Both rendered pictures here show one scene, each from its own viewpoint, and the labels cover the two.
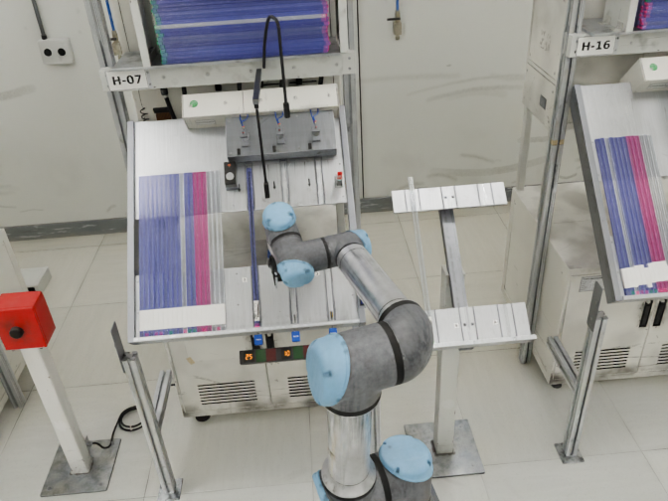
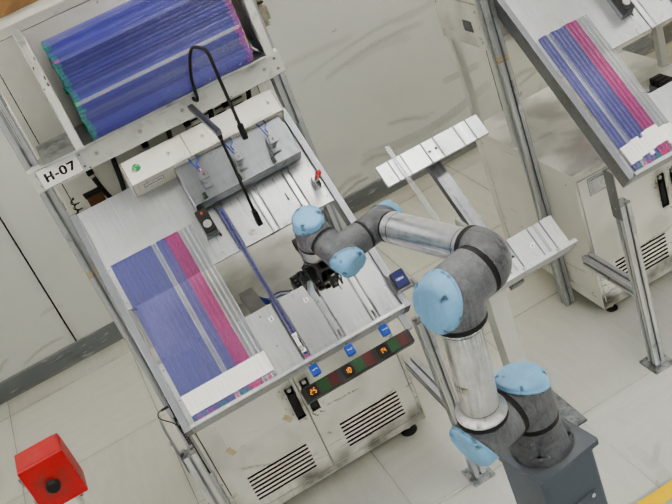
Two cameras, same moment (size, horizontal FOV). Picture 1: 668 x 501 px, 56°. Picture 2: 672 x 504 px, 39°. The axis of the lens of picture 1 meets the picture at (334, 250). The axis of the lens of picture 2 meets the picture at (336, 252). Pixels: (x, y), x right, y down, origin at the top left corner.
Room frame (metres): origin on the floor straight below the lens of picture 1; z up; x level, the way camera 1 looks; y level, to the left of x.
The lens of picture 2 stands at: (-0.67, 0.44, 2.19)
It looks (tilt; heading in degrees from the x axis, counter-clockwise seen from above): 29 degrees down; 350
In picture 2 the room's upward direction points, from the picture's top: 23 degrees counter-clockwise
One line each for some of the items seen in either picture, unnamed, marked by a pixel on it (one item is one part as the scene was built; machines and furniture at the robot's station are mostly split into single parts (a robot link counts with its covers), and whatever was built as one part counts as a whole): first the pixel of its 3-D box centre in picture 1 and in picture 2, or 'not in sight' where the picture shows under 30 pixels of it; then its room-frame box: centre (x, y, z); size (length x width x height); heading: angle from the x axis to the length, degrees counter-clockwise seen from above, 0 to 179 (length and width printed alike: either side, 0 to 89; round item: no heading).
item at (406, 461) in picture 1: (403, 470); (524, 394); (0.91, -0.12, 0.72); 0.13 x 0.12 x 0.14; 107
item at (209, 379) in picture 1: (267, 309); (277, 369); (2.06, 0.29, 0.31); 0.70 x 0.65 x 0.62; 92
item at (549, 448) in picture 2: not in sight; (537, 429); (0.91, -0.13, 0.60); 0.15 x 0.15 x 0.10
